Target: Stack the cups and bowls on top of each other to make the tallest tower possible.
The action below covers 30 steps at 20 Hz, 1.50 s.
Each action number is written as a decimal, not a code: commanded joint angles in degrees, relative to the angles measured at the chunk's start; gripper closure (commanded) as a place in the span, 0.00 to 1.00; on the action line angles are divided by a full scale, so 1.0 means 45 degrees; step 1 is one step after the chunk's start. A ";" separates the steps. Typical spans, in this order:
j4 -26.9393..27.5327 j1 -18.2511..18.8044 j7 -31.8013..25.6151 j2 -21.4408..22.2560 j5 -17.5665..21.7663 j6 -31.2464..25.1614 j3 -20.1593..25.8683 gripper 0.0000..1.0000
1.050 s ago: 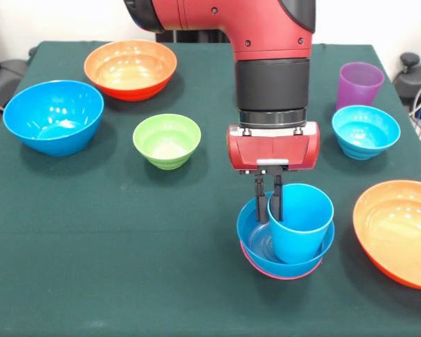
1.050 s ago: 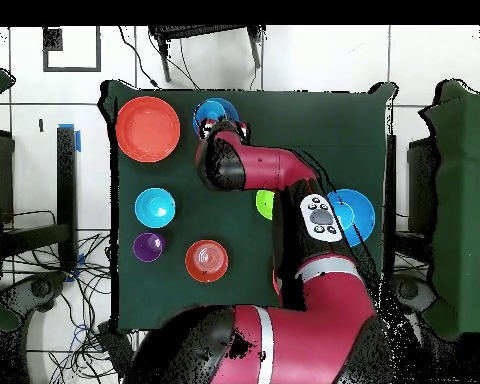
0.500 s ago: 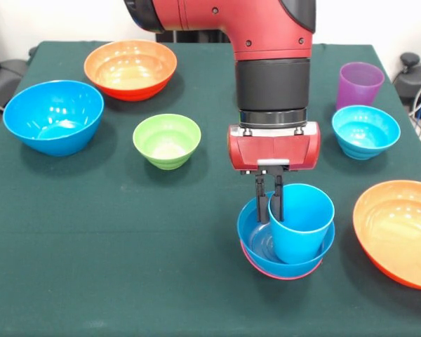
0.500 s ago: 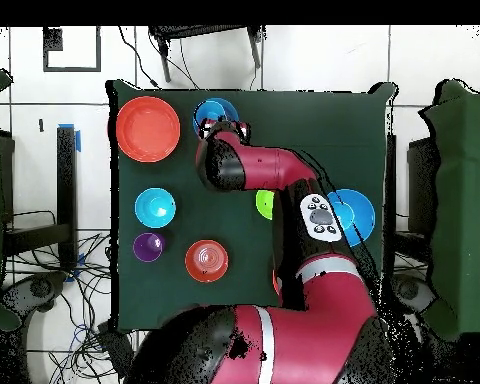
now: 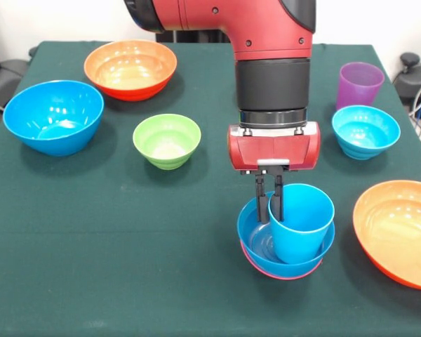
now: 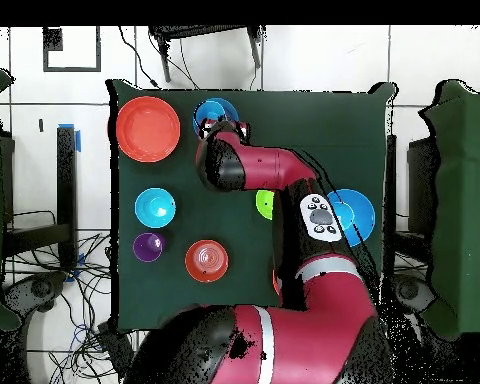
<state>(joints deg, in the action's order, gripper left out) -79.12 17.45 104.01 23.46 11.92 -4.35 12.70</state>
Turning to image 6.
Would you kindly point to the large blue bowl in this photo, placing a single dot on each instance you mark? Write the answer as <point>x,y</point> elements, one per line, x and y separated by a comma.
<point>358,216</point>

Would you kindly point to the medium blue bowl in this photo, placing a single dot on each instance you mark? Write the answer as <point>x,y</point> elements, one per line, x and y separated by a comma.
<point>232,110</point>

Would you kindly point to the small black floor object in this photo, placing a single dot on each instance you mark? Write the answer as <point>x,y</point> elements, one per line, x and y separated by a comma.
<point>41,125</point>

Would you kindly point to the black metal stand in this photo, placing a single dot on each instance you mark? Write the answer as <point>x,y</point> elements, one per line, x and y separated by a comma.
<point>200,30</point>

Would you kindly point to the small orange bowl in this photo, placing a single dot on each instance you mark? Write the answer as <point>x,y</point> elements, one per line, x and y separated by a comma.
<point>206,262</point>

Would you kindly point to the blue tape strip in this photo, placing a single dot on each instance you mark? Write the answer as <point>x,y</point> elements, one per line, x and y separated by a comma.
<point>78,142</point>

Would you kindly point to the black metal frame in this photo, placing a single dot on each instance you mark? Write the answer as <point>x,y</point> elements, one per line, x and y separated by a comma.
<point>66,180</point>
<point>420,180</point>

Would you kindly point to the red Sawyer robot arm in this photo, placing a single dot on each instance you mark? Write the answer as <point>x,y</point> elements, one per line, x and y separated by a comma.
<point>316,336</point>

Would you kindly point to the light blue ribbed bowl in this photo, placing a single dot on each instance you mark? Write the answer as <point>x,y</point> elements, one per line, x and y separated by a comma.
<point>155,208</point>

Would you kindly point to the black floor box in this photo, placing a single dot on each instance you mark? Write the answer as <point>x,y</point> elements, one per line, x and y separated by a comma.
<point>114,344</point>

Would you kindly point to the green ribbed bowl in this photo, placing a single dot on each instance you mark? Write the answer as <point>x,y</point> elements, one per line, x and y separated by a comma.
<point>264,204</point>

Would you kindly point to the blue cup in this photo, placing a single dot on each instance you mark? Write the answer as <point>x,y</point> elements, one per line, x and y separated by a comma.
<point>208,112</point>

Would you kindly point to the dark grey pedestal foot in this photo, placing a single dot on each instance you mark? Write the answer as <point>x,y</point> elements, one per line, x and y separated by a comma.
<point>414,292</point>
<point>40,288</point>

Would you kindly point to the black square floor frame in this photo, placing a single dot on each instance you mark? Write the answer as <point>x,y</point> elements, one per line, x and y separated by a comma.
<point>72,69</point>

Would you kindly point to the purple cup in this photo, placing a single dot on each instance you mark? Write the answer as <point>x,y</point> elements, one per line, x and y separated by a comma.
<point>148,248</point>

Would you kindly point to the dark green tablecloth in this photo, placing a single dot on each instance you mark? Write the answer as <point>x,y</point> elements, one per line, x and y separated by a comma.
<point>324,120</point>

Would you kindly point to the large orange bowl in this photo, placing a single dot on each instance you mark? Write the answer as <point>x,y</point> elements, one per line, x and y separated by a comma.
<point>276,282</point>
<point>148,129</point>

